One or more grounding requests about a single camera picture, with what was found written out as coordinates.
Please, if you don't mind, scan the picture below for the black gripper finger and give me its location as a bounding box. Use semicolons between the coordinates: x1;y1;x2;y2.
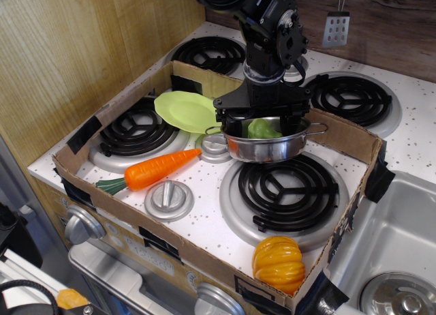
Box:
280;115;302;136
223;119;243;138

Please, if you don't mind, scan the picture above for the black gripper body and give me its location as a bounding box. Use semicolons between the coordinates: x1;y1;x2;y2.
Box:
213;80;313;122

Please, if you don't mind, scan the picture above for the green toy broccoli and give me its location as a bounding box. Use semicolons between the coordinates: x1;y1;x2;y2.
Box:
248;118;283;139

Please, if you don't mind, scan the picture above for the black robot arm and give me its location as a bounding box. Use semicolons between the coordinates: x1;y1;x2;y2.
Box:
197;0;312;137

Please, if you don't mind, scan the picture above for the small steel pan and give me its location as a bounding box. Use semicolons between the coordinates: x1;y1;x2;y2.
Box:
205;117;328;163

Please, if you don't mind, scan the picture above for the middle silver stove knob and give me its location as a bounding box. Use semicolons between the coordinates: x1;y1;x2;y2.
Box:
195;134;231;164

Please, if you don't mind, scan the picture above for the silver stove knob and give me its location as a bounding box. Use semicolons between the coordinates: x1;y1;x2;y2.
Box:
284;55;309;78
144;180;194;222
195;134;231;164

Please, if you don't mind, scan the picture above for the rear silver stove knob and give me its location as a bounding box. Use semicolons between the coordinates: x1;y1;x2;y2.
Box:
284;55;309;78

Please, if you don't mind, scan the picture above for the light green plastic plate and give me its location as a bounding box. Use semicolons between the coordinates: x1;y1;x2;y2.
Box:
154;91;220;134

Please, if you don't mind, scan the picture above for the brown cardboard fence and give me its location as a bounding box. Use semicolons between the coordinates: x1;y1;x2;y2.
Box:
53;61;386;308

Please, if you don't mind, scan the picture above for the rear left black burner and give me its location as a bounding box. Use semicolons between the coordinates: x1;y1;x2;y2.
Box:
166;36;246;75

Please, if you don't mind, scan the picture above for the black burner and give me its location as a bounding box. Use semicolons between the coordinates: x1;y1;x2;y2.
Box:
166;36;246;75
305;71;402;138
219;153;349;252
89;96;191;174

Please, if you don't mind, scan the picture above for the front right black burner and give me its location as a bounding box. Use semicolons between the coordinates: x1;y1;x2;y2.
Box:
219;153;349;252

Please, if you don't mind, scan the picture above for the rear right black burner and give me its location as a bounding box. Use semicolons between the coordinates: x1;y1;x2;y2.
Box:
305;71;402;138

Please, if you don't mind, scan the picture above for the hanging slotted metal spatula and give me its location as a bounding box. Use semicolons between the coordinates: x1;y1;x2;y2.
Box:
322;0;350;48

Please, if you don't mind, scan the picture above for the front silver stove knob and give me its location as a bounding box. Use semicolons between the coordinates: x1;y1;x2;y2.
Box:
144;180;194;222

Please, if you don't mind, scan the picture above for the front left black burner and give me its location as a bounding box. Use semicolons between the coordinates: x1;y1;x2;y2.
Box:
89;96;191;174

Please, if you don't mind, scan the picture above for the orange toy carrot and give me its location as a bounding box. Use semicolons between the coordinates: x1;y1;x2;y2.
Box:
95;149;202;195

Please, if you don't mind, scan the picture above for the orange toy pumpkin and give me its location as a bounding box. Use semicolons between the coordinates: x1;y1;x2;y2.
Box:
251;236;306;295

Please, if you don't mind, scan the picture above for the grey toy sink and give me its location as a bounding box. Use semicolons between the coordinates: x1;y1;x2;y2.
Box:
327;172;435;314

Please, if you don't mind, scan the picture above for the right silver oven knob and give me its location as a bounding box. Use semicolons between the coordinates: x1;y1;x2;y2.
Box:
194;282;245;315

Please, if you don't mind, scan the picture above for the silver oven knob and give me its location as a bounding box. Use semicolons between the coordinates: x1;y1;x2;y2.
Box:
65;205;106;245
194;282;245;315

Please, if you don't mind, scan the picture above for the left silver oven knob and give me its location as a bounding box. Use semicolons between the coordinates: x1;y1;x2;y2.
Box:
65;205;106;245

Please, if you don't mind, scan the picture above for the silver sink drain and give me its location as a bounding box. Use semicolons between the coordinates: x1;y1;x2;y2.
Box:
358;272;435;314

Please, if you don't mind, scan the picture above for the orange sponge piece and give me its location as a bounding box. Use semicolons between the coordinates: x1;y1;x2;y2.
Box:
56;288;89;310

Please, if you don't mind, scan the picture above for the black device at left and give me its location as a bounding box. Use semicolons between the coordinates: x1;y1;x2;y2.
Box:
1;203;43;268

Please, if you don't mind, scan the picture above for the silver oven door handle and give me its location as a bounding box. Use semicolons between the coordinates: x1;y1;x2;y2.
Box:
69;242;169;314

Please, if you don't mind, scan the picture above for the black cable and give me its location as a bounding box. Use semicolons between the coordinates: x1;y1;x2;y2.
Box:
0;279;61;315

